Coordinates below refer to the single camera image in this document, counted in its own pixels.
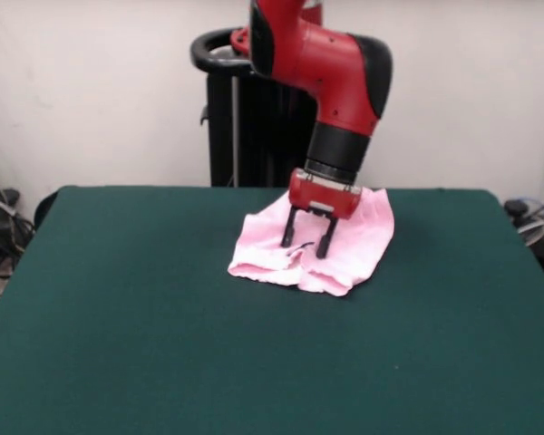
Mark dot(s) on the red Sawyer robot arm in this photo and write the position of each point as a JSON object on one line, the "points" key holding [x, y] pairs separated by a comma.
{"points": [[335, 72]]}

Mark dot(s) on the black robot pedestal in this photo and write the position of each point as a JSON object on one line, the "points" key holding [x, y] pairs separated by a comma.
{"points": [[254, 136]]}

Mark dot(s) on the dark green table cloth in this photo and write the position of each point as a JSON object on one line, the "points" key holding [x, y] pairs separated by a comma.
{"points": [[118, 340]]}

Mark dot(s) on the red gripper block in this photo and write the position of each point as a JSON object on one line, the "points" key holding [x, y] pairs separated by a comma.
{"points": [[324, 197]]}

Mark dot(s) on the grey round stand base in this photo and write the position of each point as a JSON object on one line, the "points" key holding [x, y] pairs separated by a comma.
{"points": [[532, 231]]}

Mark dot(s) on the pink baby pants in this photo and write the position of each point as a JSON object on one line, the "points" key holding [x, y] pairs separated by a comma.
{"points": [[362, 244]]}

